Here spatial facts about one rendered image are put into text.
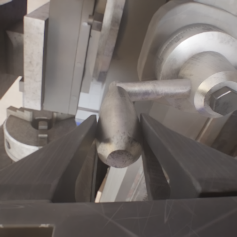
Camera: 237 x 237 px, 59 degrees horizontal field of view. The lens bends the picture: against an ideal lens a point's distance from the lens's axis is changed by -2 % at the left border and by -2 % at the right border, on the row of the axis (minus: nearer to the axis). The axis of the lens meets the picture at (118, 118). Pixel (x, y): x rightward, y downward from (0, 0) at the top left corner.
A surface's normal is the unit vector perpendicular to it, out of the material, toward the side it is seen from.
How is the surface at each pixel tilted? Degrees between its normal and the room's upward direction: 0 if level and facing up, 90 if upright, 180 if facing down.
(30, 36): 90
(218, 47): 90
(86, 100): 90
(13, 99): 90
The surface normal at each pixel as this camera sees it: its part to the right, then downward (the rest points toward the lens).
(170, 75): 0.03, 0.57
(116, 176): -0.77, 0.18
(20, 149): -0.25, 0.49
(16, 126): 0.24, -0.80
